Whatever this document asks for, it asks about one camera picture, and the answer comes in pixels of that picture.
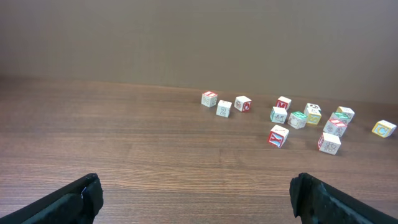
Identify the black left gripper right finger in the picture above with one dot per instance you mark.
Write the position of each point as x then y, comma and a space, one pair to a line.
316, 202

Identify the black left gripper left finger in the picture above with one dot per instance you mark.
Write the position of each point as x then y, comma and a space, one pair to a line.
77, 202

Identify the blue H picture block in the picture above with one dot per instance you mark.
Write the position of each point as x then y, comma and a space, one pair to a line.
329, 143

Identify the red Y letter block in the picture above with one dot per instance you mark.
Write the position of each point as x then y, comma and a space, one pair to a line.
278, 136

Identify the green N letter block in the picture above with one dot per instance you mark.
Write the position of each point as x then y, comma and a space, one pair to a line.
297, 120

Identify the red I picture block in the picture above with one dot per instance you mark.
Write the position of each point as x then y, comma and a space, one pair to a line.
335, 127

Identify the green Z letter block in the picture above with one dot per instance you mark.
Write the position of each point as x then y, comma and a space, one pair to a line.
340, 116

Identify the yellow edged star block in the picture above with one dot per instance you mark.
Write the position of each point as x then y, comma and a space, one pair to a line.
313, 115

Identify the white ball picture block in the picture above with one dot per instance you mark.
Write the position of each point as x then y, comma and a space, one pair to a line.
313, 106

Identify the teal edged picture block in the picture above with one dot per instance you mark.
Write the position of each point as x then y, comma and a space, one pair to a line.
278, 115

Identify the yellow edged picture block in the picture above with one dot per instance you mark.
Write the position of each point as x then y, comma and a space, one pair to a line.
347, 111

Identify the yellow C letter block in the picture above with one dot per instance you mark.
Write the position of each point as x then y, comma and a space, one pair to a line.
383, 128

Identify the red M letter block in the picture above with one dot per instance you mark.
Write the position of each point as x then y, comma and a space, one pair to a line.
283, 102

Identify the red number 6 block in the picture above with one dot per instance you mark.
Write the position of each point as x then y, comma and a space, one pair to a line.
242, 103

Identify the white number 2 block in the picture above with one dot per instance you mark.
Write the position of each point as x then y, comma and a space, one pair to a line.
223, 108

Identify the red I letter block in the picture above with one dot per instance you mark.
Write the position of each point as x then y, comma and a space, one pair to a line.
209, 99

